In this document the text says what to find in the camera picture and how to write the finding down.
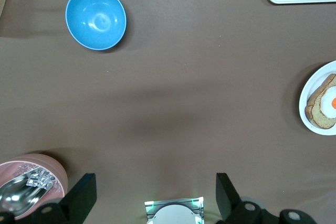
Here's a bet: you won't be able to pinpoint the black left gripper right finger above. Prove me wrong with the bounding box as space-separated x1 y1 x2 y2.
215 173 279 224

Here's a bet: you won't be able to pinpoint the fried egg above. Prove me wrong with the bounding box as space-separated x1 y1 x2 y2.
320 86 336 119

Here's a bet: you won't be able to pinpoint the toast slice under egg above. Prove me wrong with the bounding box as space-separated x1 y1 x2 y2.
304 73 336 130

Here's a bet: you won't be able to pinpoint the clear ice cubes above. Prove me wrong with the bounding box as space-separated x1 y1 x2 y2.
14 163 57 190

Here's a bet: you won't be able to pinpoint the metal scoop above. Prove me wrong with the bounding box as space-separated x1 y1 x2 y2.
0 167 57 216

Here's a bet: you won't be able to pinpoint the blue bowl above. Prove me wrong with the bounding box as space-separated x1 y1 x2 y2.
65 0 128 51

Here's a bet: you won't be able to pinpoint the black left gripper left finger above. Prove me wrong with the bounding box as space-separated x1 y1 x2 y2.
15 173 97 224

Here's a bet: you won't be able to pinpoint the pink bowl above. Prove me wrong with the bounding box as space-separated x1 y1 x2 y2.
0 153 69 221

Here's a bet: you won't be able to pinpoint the white round plate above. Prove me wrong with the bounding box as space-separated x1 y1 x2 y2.
299 60 336 136

